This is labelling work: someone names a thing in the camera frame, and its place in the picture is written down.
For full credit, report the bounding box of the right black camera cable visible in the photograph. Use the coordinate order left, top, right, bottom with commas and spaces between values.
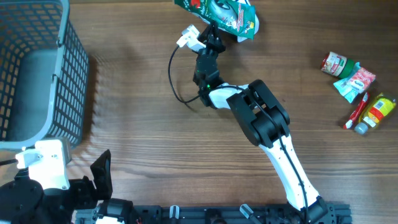
167, 45, 309, 223

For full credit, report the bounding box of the yellow liquid bottle grey cap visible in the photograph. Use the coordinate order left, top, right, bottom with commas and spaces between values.
354, 93, 397, 135

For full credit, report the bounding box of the red juice carton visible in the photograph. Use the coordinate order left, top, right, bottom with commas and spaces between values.
348, 67, 376, 93

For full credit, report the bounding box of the dark green box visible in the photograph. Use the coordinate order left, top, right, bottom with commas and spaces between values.
173, 0, 257, 40

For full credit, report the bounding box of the red slim stick packet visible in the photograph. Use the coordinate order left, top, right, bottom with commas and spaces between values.
343, 92, 369, 129

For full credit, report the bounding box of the green lid spice jar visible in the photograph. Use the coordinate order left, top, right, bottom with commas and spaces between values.
320, 52, 354, 79

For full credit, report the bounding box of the white barcode scanner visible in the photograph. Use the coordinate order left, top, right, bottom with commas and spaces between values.
237, 0, 259, 42

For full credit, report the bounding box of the grey plastic mesh basket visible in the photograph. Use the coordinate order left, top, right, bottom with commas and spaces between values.
1, 0, 90, 151

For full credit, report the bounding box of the green white snack pack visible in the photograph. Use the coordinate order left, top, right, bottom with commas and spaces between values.
333, 62, 361, 103

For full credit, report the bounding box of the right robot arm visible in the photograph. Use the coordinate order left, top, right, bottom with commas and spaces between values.
186, 22, 328, 223

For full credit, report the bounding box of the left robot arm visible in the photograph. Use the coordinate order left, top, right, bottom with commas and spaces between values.
1, 150, 142, 223

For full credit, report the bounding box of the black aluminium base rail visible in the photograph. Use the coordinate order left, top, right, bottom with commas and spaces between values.
74, 203, 353, 224

